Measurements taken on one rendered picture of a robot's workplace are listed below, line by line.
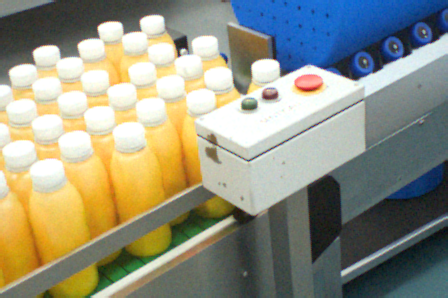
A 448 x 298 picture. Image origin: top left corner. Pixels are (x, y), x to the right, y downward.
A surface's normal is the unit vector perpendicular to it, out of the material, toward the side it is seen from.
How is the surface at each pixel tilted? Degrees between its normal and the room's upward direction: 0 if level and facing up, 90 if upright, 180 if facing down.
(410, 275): 0
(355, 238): 0
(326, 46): 90
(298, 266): 90
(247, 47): 90
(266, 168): 90
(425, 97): 71
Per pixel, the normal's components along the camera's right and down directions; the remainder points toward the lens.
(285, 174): 0.64, 0.34
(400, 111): 0.57, 0.04
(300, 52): -0.77, 0.40
